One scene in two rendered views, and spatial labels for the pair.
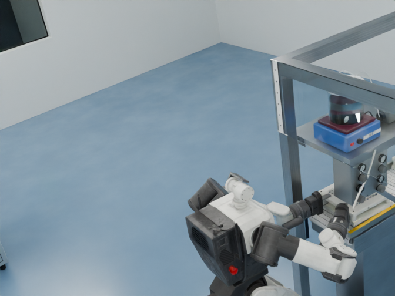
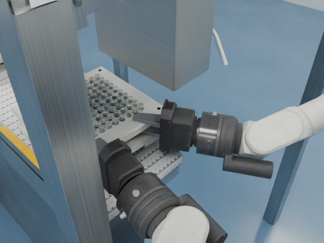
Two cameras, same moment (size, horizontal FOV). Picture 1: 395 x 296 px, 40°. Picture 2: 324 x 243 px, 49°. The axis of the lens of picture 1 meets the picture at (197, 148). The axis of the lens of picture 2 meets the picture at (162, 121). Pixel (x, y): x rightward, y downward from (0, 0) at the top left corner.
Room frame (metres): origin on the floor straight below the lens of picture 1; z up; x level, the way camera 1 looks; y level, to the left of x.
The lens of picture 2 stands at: (2.16, -0.07, 1.53)
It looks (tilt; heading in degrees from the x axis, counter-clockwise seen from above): 41 degrees down; 251
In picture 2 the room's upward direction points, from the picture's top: straight up
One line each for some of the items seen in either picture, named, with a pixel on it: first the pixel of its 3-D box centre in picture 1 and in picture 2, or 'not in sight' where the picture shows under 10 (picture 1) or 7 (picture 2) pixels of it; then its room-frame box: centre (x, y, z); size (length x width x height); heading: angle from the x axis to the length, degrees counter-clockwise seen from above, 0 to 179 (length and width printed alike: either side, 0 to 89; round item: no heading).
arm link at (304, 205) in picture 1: (308, 207); (130, 185); (2.08, -0.46, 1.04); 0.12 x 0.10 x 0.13; 109
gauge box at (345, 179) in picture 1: (360, 171); (151, 13); (1.97, -0.68, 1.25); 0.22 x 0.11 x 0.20; 117
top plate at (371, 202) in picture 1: (353, 194); (90, 111); (2.11, -0.69, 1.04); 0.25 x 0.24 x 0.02; 25
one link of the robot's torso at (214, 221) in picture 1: (233, 238); not in sight; (1.80, -0.08, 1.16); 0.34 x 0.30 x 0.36; 27
